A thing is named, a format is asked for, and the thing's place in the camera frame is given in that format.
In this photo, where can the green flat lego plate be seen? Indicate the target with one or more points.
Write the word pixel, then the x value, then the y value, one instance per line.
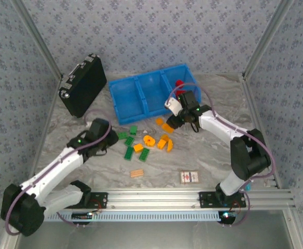
pixel 144 155
pixel 128 153

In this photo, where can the small circuit board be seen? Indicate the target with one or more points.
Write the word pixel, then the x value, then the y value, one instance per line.
pixel 81 215
pixel 226 215

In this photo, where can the small orange square lego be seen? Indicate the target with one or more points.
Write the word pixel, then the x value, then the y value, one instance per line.
pixel 159 121

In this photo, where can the small printed card box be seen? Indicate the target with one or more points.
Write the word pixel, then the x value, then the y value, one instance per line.
pixel 189 177

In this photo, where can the small wooden block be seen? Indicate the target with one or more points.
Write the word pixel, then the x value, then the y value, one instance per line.
pixel 137 173

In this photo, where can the orange curved lego piece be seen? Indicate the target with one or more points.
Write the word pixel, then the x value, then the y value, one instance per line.
pixel 170 145

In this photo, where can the orange lego brick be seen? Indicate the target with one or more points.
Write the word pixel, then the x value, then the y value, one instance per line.
pixel 138 147

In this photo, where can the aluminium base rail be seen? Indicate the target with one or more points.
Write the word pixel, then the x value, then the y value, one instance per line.
pixel 154 198

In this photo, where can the black hard case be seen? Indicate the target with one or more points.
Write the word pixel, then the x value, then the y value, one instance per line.
pixel 85 85

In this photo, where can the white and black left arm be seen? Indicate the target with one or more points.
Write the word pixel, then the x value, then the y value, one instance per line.
pixel 50 168

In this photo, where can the tall red lego block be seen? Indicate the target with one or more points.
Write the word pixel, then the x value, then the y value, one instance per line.
pixel 180 91

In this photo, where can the red square lego brick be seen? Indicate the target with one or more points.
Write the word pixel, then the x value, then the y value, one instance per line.
pixel 179 83

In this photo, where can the aluminium side rail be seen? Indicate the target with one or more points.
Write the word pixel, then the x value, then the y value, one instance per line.
pixel 49 114
pixel 248 90

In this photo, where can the green lego block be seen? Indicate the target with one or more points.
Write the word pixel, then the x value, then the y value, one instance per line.
pixel 133 130

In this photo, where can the yellow round lego piece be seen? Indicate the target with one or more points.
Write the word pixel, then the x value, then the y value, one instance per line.
pixel 149 140

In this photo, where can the blue plastic tool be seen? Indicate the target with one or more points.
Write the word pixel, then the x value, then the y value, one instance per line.
pixel 248 186

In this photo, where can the aluminium corner post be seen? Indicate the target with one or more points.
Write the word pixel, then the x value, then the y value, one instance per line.
pixel 37 39
pixel 268 36

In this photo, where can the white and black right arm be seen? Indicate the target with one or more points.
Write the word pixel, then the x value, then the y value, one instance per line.
pixel 219 124

